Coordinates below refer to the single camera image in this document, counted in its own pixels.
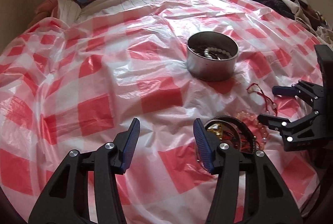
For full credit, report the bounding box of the red braided cord bracelet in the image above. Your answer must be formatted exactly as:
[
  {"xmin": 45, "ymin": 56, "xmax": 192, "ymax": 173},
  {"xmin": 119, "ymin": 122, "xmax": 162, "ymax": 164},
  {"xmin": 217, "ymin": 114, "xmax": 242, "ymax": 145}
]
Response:
[{"xmin": 246, "ymin": 82, "xmax": 278, "ymax": 116}]

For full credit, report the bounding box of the yellow triangular pendant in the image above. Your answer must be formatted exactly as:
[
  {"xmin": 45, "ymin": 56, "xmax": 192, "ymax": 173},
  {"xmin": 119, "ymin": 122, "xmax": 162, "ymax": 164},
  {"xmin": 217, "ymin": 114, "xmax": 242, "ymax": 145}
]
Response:
[{"xmin": 207, "ymin": 122, "xmax": 228, "ymax": 140}]

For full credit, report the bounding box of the round silver metal tin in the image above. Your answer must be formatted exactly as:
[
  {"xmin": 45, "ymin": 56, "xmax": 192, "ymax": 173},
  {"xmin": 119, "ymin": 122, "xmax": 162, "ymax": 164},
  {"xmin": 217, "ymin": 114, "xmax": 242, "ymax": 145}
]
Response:
[{"xmin": 186, "ymin": 31, "xmax": 239, "ymax": 82}]

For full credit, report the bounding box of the red white checkered plastic sheet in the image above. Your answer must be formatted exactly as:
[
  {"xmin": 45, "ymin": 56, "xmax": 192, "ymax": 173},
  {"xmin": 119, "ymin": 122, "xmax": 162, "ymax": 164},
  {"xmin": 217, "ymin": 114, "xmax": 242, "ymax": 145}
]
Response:
[{"xmin": 1, "ymin": 0, "xmax": 321, "ymax": 223}]

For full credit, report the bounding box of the pink orange plush cloth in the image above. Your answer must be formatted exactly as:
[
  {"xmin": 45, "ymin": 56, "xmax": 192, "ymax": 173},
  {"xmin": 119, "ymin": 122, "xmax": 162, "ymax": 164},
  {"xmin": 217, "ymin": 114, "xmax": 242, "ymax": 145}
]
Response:
[{"xmin": 27, "ymin": 0, "xmax": 58, "ymax": 28}]

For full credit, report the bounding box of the pink bead bracelet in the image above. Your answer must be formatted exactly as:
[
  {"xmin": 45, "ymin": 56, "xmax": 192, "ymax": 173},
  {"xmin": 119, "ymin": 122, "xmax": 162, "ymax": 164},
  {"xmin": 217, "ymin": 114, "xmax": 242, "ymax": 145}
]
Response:
[{"xmin": 236, "ymin": 110, "xmax": 269, "ymax": 150}]

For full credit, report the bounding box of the black leather braided bracelet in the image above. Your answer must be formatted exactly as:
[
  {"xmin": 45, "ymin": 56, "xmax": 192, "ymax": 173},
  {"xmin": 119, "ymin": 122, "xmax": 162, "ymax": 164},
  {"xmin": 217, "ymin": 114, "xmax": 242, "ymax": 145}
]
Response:
[{"xmin": 196, "ymin": 115, "xmax": 257, "ymax": 162}]

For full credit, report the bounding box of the white bead bracelet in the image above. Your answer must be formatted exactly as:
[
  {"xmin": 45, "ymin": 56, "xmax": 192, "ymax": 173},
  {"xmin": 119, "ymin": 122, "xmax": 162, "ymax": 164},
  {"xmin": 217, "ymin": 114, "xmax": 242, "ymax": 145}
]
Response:
[{"xmin": 203, "ymin": 47, "xmax": 231, "ymax": 60}]

